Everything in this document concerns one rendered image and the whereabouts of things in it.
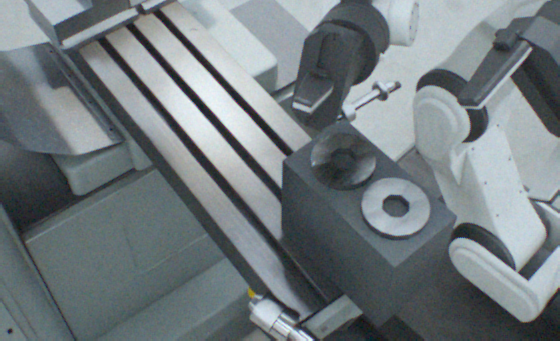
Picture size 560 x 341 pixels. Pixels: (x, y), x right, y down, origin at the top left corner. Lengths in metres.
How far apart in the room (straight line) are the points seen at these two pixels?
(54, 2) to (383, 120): 1.39
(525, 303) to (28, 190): 0.97
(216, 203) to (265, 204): 0.08
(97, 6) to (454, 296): 0.91
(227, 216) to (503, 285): 0.55
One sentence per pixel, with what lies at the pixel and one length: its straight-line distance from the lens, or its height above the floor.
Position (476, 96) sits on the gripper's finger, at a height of 1.56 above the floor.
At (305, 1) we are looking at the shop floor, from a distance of 2.94.
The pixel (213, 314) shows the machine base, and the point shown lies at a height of 0.19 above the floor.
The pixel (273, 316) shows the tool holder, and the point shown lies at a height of 0.99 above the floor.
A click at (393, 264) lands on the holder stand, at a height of 1.13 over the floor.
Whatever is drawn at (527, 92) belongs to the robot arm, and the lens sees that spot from 0.62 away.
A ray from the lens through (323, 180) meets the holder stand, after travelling 1.00.
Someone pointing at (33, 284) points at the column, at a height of 0.63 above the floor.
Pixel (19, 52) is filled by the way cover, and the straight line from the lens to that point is 1.58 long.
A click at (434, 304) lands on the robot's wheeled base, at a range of 1.57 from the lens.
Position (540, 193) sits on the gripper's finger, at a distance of 0.60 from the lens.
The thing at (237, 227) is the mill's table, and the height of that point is 0.94.
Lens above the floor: 1.95
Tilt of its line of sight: 53 degrees down
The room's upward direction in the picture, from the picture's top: 1 degrees clockwise
